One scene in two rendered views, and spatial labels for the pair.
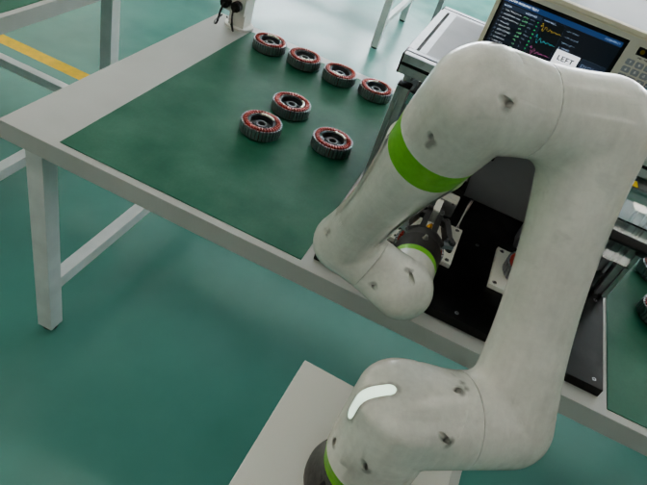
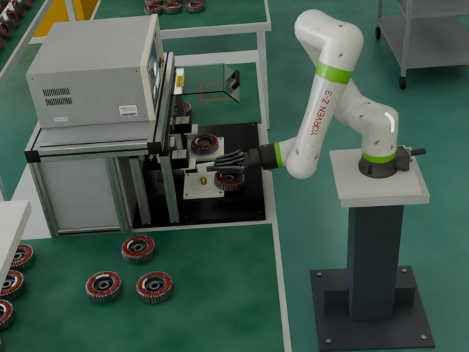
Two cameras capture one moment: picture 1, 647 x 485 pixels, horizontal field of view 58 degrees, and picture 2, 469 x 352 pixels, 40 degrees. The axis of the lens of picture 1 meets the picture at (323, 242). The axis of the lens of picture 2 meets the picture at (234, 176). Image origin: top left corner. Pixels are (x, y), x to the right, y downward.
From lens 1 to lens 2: 2.21 m
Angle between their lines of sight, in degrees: 73
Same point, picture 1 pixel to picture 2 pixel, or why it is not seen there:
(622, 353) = (220, 121)
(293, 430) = (374, 185)
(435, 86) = (359, 45)
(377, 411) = (395, 115)
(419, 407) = (385, 107)
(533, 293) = not seen: hidden behind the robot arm
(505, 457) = not seen: hidden behind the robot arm
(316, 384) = (347, 188)
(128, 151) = (257, 332)
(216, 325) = not seen: outside the picture
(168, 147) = (230, 318)
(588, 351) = (236, 127)
